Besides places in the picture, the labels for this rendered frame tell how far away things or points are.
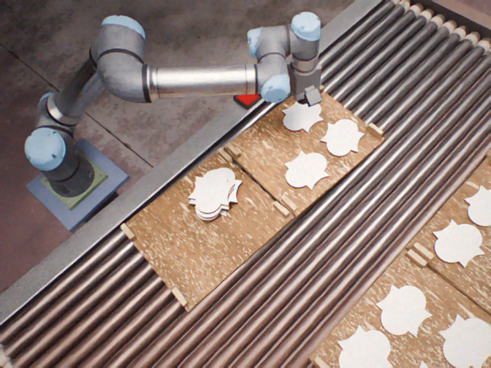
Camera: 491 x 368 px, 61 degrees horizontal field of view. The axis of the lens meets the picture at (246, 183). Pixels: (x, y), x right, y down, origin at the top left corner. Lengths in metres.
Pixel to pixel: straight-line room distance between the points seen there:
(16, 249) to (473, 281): 2.26
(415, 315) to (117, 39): 1.04
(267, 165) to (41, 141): 0.70
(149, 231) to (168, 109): 1.57
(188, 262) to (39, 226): 1.55
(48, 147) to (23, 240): 1.37
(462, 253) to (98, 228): 1.09
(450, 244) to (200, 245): 0.72
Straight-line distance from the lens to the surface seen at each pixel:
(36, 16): 3.90
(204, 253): 1.26
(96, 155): 1.62
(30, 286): 1.45
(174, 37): 3.24
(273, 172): 1.35
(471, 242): 1.34
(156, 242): 1.31
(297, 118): 1.45
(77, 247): 1.42
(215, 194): 1.26
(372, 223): 1.31
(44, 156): 1.38
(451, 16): 1.91
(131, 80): 1.07
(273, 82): 1.05
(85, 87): 1.30
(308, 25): 1.15
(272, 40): 1.15
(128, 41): 1.15
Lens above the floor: 2.11
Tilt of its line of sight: 61 degrees down
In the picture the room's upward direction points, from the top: 11 degrees counter-clockwise
